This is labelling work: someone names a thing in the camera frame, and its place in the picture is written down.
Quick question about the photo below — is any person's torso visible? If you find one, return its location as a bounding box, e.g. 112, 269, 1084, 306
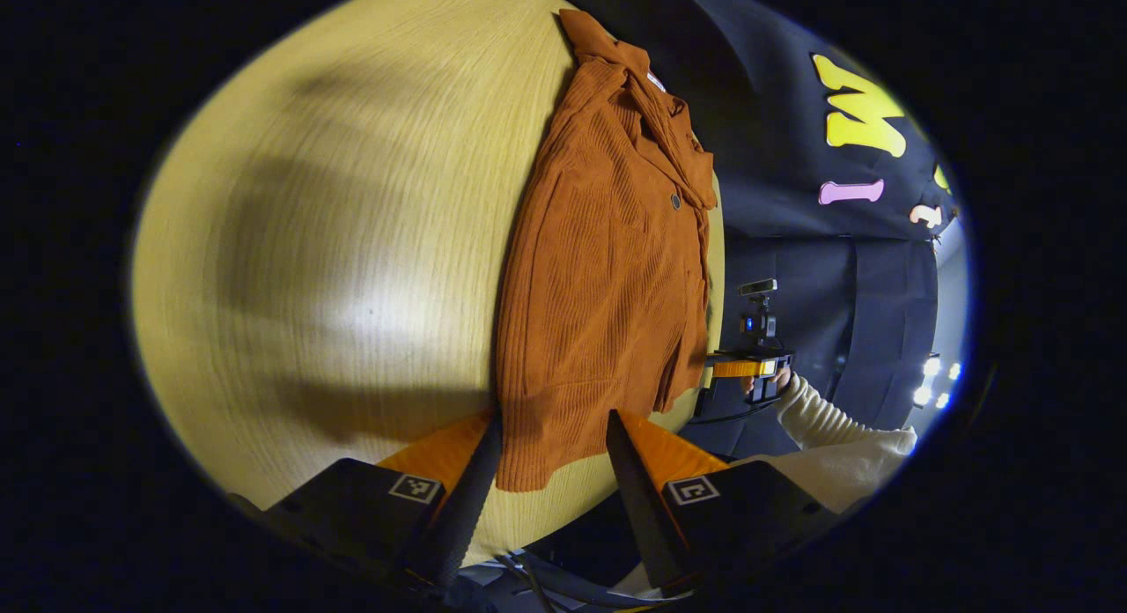
731, 428, 918, 515

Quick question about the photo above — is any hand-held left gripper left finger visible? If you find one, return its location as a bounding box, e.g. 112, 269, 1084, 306
229, 410, 505, 592

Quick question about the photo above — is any bright white lamp cluster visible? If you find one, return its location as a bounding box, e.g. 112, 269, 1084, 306
911, 356, 962, 411

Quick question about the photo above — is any orange ribbed button shirt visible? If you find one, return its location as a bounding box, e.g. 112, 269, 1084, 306
493, 8, 718, 493

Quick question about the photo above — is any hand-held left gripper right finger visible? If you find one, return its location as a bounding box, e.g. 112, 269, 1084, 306
606, 409, 839, 596

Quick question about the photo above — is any black backdrop cloth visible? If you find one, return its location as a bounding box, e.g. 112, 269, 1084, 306
537, 0, 969, 460

